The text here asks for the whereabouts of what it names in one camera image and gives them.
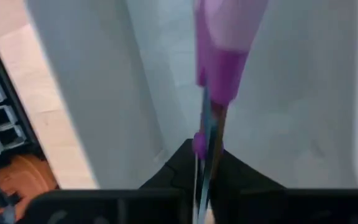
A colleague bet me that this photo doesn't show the purple handled scissors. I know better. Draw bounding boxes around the purple handled scissors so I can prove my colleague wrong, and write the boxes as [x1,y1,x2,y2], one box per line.
[191,0,270,224]

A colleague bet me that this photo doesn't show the black left arm base cable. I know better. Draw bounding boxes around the black left arm base cable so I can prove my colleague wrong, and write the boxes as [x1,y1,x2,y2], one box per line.
[0,175,23,224]

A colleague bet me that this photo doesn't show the orange round plate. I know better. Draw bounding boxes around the orange round plate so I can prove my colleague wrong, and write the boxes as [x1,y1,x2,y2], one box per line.
[0,154,60,220]

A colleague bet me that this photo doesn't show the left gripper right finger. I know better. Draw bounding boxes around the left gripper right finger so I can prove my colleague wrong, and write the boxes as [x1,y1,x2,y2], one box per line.
[210,148,358,224]

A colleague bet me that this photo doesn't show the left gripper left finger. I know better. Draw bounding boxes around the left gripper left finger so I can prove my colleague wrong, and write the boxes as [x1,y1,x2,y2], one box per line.
[23,139,198,224]

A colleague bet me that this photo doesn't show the grey plastic bin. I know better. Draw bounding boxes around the grey plastic bin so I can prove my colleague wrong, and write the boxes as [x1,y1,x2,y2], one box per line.
[25,0,358,190]

